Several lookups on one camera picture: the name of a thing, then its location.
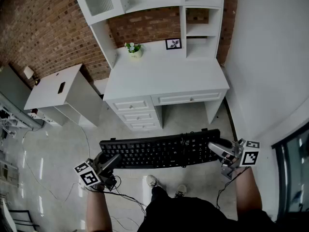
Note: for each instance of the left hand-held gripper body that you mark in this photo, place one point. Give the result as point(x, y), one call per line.
point(90, 175)

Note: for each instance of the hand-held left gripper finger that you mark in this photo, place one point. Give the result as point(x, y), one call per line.
point(113, 162)
point(100, 158)

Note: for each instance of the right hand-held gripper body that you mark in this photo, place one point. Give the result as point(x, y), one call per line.
point(248, 156)

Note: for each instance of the black keyboard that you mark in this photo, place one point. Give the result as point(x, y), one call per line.
point(157, 151)

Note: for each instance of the person's right forearm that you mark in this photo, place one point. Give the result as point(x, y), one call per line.
point(248, 192)

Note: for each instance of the person's left forearm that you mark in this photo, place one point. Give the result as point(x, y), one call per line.
point(97, 209)

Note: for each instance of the small white desk drawer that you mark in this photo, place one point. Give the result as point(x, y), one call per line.
point(143, 125)
point(131, 105)
point(138, 116)

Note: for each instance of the wide white desk drawer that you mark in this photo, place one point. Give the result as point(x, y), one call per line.
point(188, 98)

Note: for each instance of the white desk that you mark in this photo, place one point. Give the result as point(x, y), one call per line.
point(169, 76)

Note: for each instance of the person's left white shoe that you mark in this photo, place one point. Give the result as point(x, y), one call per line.
point(152, 180)

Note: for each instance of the person's white shoe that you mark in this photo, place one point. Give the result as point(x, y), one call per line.
point(152, 180)
point(181, 190)

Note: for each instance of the dark framed glass door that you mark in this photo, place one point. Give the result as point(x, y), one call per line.
point(295, 173)

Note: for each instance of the person's right white shoe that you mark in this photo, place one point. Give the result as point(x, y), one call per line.
point(181, 190)

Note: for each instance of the person's black trousers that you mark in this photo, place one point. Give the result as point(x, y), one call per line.
point(205, 216)

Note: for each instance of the white side cabinet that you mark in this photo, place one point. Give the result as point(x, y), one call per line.
point(53, 88)

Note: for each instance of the metal equipment rack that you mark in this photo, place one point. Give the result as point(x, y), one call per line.
point(14, 116)

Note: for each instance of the black framed flower picture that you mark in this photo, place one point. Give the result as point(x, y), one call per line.
point(173, 44)

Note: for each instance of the potted green plant white pot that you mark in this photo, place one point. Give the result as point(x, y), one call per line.
point(135, 51)

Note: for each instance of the grey cabinet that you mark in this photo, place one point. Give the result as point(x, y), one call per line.
point(12, 86)

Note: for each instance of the black metal frame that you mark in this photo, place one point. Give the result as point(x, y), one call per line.
point(23, 220)

